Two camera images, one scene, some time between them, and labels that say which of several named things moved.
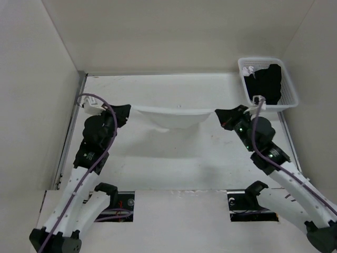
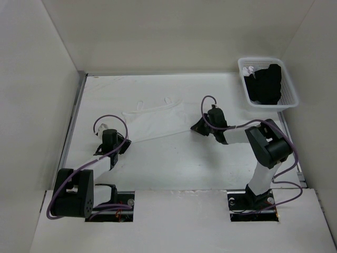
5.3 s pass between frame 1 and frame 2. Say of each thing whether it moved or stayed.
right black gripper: moved
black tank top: stayed
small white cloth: stayed
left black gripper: moved
